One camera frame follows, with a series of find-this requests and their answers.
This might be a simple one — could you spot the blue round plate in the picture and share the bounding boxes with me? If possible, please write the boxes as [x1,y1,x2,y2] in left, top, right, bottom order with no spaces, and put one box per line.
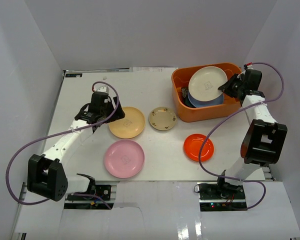
[187,93,224,108]

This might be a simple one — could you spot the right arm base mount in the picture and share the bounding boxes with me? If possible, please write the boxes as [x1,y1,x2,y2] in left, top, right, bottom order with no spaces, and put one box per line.
[193,182,248,212]

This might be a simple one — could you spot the teal square plate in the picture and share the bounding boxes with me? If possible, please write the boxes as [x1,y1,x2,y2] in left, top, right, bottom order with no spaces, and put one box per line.
[184,98,195,108]

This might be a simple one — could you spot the black label sticker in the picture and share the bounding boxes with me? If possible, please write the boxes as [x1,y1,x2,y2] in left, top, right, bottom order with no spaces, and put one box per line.
[64,73,83,78]

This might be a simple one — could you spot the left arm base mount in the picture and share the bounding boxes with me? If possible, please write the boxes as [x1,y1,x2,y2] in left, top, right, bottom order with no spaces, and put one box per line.
[63,184,114,210]

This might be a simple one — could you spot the orange plastic bin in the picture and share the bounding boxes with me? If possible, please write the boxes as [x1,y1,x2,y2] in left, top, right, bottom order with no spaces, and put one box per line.
[171,65,241,123]

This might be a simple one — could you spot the small beige patterned plate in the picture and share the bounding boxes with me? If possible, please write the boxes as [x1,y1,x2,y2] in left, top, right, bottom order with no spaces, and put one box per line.
[148,106,178,131]

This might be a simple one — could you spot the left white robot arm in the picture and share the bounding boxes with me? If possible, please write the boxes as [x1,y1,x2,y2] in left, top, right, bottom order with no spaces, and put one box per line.
[27,91,125,202]

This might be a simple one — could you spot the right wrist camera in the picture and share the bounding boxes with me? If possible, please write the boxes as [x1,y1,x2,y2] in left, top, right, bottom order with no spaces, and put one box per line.
[242,62,254,74]

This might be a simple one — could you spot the white paper sheet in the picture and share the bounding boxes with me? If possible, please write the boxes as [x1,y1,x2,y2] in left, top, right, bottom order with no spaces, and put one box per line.
[129,67,178,73]

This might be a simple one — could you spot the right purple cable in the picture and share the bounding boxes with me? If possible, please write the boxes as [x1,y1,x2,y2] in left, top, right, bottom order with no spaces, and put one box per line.
[198,62,285,210]

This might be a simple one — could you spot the small orange round plate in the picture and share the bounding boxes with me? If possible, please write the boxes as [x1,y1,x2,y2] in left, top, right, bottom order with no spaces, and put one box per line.
[183,133,215,162]

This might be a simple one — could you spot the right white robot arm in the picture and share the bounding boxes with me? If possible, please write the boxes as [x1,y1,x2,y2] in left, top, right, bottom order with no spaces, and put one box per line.
[215,69,288,200]

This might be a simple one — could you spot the yellow round plate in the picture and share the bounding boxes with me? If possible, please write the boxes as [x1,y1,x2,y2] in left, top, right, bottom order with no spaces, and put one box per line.
[108,106,146,139]

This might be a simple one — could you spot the pink round plate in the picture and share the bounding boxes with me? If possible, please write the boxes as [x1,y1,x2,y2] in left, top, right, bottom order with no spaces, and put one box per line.
[103,139,145,179]

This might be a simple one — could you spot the black floral square plate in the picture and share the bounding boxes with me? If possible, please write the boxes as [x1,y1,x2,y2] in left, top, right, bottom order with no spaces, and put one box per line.
[181,87,189,99]

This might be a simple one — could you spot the cream round plate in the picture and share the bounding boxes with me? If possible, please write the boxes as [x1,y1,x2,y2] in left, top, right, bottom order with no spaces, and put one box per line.
[188,66,228,102]

